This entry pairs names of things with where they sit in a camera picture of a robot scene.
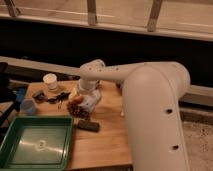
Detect orange fruit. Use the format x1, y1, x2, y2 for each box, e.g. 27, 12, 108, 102
72, 95, 84, 104

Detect black sunglasses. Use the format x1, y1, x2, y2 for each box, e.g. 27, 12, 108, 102
48, 92, 70, 104

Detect blue plastic cup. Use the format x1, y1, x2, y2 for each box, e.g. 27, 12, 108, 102
20, 99, 36, 115

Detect green plastic tray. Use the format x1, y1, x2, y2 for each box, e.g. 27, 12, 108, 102
0, 116, 73, 171

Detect wooden table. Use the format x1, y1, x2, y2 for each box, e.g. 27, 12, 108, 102
18, 79, 134, 171

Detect small dark box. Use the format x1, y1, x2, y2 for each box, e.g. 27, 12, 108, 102
32, 90, 45, 103

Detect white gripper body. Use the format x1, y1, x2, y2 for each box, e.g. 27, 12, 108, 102
77, 79, 99, 94

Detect white cup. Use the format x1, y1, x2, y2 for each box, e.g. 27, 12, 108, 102
43, 73, 58, 91

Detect bunch of dark grapes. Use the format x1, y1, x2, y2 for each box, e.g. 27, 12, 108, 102
67, 102, 90, 120

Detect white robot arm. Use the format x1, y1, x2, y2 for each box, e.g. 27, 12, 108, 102
78, 61, 190, 171

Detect black rectangular block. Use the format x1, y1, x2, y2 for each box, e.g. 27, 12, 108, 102
77, 120, 100, 132

